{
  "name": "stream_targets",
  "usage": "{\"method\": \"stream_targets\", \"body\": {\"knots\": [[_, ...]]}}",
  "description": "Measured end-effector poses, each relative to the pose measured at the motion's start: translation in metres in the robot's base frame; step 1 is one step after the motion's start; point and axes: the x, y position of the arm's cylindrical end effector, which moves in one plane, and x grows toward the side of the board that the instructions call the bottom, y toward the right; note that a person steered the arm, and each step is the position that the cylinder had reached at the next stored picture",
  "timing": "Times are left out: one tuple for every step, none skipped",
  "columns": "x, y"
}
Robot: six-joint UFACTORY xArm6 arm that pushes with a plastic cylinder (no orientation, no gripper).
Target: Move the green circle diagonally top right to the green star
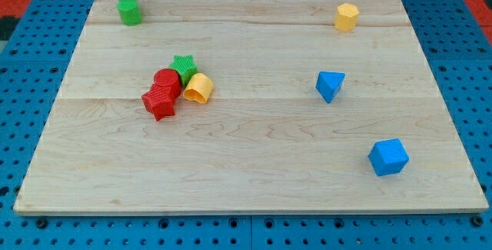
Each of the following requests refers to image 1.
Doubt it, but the green star block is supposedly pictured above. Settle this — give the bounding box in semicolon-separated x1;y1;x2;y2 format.
168;55;198;88

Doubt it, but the green cylinder block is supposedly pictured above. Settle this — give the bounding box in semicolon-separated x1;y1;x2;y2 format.
117;0;142;26

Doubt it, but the yellow hexagon block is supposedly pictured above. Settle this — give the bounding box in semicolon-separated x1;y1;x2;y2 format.
334;3;359;32

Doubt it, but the wooden board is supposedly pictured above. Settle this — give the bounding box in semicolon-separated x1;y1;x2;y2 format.
14;0;489;216

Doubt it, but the red star block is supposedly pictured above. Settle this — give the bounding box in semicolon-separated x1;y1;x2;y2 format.
141;85;175;122

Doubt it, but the red cylinder block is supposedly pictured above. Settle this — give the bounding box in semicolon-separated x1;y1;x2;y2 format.
154;68;181;98

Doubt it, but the blue cube block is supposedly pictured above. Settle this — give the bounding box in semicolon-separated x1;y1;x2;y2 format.
368;138;410;176

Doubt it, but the blue triangle block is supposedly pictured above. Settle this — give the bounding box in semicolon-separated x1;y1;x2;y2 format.
315;72;345;103

